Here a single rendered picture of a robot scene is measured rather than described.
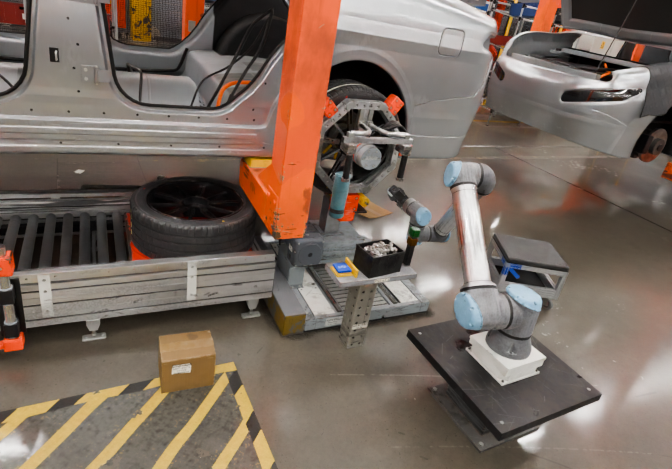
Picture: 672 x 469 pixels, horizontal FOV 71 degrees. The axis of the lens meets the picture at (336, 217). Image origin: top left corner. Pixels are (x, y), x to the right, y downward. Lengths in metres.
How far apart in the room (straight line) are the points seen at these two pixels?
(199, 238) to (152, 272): 0.27
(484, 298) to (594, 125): 2.90
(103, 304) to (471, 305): 1.61
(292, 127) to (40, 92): 1.11
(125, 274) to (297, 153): 0.95
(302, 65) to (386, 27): 0.86
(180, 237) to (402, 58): 1.56
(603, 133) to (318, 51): 3.15
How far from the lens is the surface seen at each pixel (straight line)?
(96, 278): 2.35
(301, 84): 2.05
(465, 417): 2.39
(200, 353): 2.16
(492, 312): 2.01
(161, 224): 2.43
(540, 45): 6.13
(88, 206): 3.06
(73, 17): 2.43
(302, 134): 2.12
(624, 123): 4.70
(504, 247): 3.24
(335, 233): 3.06
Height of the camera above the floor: 1.63
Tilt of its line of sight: 25 degrees down
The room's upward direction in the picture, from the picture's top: 10 degrees clockwise
